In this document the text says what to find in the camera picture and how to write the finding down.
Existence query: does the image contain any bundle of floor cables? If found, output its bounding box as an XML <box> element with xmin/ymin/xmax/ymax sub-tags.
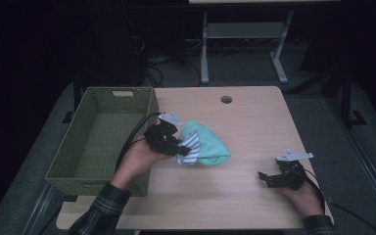
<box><xmin>128</xmin><ymin>32</ymin><xmax>204</xmax><ymax>88</ymax></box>

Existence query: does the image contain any person's right hand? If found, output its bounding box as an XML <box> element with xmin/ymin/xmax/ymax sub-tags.
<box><xmin>277</xmin><ymin>182</ymin><xmax>325</xmax><ymax>217</ymax></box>

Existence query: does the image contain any metal floor rail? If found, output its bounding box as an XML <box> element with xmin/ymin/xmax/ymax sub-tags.
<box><xmin>327</xmin><ymin>97</ymin><xmax>376</xmax><ymax>226</ymax></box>
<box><xmin>21</xmin><ymin>182</ymin><xmax>65</xmax><ymax>235</ymax></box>

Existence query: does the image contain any person's left hand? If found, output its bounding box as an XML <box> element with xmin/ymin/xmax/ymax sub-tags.
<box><xmin>110</xmin><ymin>140</ymin><xmax>171</xmax><ymax>191</ymax></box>

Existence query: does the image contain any black metal stand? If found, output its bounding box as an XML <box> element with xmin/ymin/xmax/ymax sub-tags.
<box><xmin>321</xmin><ymin>63</ymin><xmax>368</xmax><ymax>127</ymax></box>

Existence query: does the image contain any white metal stand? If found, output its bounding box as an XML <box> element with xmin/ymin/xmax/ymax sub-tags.
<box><xmin>200</xmin><ymin>9</ymin><xmax>296</xmax><ymax>85</ymax></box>

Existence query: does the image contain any green woven basket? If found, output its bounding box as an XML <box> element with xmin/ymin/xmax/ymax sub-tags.
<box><xmin>44</xmin><ymin>86</ymin><xmax>160</xmax><ymax>198</ymax></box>

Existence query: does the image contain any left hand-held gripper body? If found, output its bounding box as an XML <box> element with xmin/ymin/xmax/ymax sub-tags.
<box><xmin>143</xmin><ymin>111</ymin><xmax>184</xmax><ymax>155</ymax></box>

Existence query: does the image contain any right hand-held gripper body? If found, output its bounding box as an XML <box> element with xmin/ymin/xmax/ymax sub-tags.
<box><xmin>274</xmin><ymin>149</ymin><xmax>314</xmax><ymax>192</ymax></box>

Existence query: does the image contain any teal and striped cloth garment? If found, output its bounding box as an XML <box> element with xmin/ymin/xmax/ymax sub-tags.
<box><xmin>175</xmin><ymin>119</ymin><xmax>232</xmax><ymax>166</ymax></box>

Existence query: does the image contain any black floor cable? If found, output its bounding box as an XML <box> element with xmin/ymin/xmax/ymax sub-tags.
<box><xmin>329</xmin><ymin>202</ymin><xmax>376</xmax><ymax>235</ymax></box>

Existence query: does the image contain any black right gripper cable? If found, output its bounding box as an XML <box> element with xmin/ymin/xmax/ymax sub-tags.
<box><xmin>292</xmin><ymin>164</ymin><xmax>327</xmax><ymax>214</ymax></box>

